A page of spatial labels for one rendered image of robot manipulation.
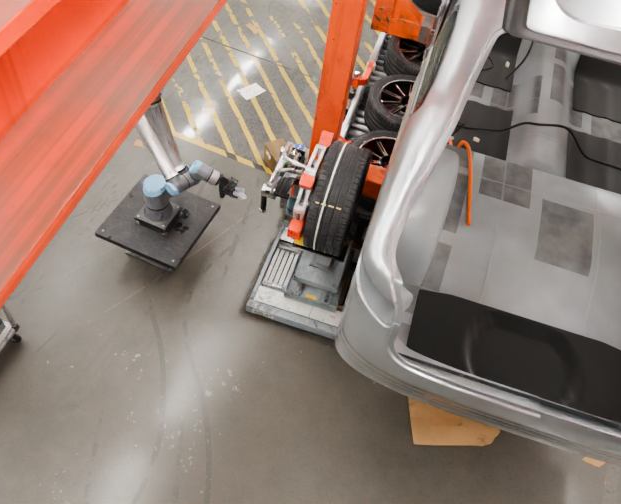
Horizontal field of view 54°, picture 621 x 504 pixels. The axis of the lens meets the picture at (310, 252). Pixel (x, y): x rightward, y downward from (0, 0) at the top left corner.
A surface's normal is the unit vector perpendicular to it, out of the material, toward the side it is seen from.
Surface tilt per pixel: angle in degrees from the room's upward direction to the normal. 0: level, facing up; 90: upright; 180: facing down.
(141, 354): 0
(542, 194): 6
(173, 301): 0
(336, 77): 90
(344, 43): 90
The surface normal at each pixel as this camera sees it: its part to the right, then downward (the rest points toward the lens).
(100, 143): 0.11, -0.59
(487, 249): 0.00, -0.27
